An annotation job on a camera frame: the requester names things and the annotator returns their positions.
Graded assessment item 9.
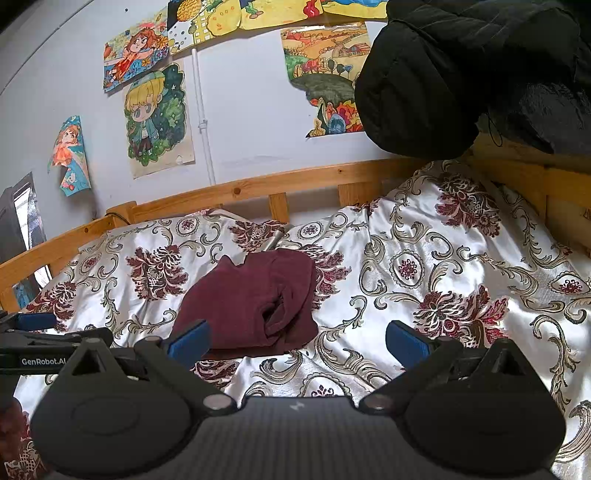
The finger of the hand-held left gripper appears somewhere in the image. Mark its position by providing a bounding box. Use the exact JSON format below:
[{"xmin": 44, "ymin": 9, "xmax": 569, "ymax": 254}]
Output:
[
  {"xmin": 0, "ymin": 326, "xmax": 114, "ymax": 355},
  {"xmin": 0, "ymin": 312, "xmax": 58, "ymax": 335}
]

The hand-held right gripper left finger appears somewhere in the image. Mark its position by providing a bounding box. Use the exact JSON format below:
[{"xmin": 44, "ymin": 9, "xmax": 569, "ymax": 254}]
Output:
[{"xmin": 58, "ymin": 318, "xmax": 239, "ymax": 415}]

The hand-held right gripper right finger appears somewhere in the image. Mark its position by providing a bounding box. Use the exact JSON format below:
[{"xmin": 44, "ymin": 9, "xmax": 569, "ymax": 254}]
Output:
[{"xmin": 358, "ymin": 319, "xmax": 536, "ymax": 414}]

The maroon long-sleeve sweater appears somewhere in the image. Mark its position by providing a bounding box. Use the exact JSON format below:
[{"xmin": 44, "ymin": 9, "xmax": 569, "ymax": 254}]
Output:
[{"xmin": 171, "ymin": 249, "xmax": 320, "ymax": 358}]

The dark framed window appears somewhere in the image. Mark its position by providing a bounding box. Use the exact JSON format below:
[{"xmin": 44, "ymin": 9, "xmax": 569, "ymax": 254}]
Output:
[{"xmin": 0, "ymin": 172, "xmax": 51, "ymax": 287}]

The white floral satin blanket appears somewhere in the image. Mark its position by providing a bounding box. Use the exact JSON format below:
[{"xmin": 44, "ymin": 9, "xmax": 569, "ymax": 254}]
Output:
[{"xmin": 0, "ymin": 159, "xmax": 591, "ymax": 480}]

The black padded jacket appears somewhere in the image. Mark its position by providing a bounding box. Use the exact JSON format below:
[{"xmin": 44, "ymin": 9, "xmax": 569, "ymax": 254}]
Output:
[{"xmin": 355, "ymin": 0, "xmax": 591, "ymax": 158}]

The blue orange cartoon wall poster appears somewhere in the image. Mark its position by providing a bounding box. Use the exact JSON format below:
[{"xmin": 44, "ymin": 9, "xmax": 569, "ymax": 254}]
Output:
[{"xmin": 47, "ymin": 115, "xmax": 92, "ymax": 198}]

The wooden bed frame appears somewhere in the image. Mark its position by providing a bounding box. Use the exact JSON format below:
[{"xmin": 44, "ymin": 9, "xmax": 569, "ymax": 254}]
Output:
[{"xmin": 0, "ymin": 134, "xmax": 591, "ymax": 315}]

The white wall pipe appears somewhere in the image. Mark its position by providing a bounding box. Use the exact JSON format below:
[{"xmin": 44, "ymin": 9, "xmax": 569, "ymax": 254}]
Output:
[{"xmin": 191, "ymin": 48, "xmax": 218, "ymax": 185}]

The blond cartoon figure wall poster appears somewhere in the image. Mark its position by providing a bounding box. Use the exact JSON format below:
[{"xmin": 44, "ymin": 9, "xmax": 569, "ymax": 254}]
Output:
[{"xmin": 122, "ymin": 60, "xmax": 197, "ymax": 181}]

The landscape drawing wall poster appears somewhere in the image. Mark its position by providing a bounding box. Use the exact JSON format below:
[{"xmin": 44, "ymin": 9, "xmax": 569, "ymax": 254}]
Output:
[{"xmin": 281, "ymin": 22, "xmax": 375, "ymax": 139}]

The red-haired cartoon figure wall poster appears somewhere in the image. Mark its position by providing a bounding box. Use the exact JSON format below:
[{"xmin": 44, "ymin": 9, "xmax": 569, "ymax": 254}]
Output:
[{"xmin": 102, "ymin": 7, "xmax": 169, "ymax": 93}]

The pineapple drawing wall poster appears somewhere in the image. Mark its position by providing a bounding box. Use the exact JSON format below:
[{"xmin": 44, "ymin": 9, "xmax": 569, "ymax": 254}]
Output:
[{"xmin": 167, "ymin": 0, "xmax": 243, "ymax": 58}]

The yellow drawing wall poster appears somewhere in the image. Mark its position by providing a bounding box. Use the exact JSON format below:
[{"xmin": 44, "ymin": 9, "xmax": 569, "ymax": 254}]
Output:
[{"xmin": 238, "ymin": 0, "xmax": 324, "ymax": 31}]

